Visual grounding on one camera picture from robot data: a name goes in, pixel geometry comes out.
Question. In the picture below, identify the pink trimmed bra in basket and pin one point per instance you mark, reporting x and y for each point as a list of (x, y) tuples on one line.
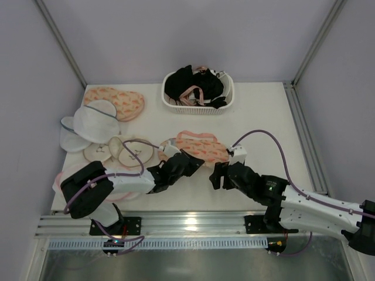
[(199, 86)]

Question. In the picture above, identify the black garment in basket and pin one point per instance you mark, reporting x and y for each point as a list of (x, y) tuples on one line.
[(171, 87)]

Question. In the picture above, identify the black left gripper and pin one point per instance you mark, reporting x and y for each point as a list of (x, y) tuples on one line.
[(184, 163)]

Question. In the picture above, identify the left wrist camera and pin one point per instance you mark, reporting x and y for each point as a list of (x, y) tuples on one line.
[(169, 148)]

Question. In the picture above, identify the left aluminium frame post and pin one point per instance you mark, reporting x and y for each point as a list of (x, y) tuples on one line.
[(51, 24)]

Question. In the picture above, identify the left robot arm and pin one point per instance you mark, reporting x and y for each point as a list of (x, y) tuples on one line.
[(86, 190)]

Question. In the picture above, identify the white mesh laundry bag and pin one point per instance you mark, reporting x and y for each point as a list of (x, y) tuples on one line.
[(95, 122)]

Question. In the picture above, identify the aluminium frame post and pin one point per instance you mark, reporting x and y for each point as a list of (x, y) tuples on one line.
[(51, 24), (320, 37)]

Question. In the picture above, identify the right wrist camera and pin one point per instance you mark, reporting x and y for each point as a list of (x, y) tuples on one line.
[(237, 154)]

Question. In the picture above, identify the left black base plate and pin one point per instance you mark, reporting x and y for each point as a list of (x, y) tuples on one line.
[(128, 226)]

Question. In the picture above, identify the slotted cable duct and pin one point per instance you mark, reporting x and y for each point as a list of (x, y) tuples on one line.
[(159, 243)]

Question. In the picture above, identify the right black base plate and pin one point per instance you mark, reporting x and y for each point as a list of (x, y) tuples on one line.
[(255, 224)]

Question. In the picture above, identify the tulip print laundry bag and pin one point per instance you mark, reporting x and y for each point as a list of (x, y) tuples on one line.
[(128, 104), (203, 146)]

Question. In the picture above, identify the aluminium mounting rail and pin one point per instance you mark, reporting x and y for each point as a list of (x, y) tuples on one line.
[(201, 223)]

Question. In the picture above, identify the pink trimmed white laundry bag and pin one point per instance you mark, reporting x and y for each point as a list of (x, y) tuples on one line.
[(75, 168)]

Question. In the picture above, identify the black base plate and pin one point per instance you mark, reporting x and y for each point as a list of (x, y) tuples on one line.
[(128, 226), (255, 224)]

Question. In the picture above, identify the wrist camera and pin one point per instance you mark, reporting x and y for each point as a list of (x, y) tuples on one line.
[(169, 148), (237, 154)]

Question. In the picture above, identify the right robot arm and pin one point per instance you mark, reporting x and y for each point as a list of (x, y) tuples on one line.
[(289, 208)]

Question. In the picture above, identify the cream round laundry bag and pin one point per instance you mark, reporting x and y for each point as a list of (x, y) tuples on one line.
[(115, 153)]

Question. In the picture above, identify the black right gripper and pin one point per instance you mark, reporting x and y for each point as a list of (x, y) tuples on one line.
[(224, 175)]

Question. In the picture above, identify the right aluminium frame post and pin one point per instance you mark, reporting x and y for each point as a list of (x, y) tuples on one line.
[(320, 37)]

